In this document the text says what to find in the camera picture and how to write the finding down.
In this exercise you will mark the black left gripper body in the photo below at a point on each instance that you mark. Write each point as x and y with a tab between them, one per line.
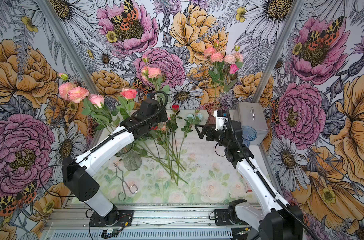
160	117

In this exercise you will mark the pink flower stems on table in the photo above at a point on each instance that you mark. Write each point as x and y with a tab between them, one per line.
165	144

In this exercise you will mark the blue purple glass vase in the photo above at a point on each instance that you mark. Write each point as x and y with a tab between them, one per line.
249	135

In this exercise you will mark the grey metal box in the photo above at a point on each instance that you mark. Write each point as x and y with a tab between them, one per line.
251	114

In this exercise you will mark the floral table mat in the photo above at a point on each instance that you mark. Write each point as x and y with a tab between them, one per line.
204	177

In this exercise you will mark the clear glass vase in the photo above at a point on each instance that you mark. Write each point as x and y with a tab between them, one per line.
131	159

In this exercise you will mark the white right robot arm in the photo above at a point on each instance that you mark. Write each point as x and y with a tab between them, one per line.
276	219

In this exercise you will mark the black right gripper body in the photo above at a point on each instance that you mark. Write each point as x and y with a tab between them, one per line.
218	136

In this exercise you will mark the metal scissors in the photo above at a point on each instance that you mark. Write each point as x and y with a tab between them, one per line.
126	188

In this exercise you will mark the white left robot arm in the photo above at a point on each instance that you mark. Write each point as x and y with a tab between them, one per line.
78	172

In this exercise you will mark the dark pink glass vase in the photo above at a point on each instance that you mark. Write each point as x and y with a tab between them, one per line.
211	119

